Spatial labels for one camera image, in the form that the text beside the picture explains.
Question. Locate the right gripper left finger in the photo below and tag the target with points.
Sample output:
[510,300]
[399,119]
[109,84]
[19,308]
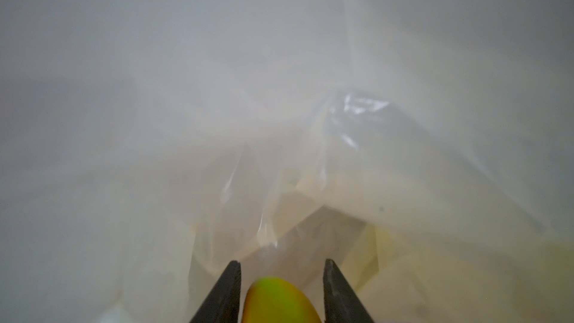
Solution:
[223,301]

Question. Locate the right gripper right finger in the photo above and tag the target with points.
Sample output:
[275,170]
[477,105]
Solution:
[341,304]

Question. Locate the yellow green mango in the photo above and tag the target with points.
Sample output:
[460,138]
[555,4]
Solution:
[274,300]

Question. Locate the cream plastic bag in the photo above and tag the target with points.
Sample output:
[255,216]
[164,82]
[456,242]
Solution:
[424,145]

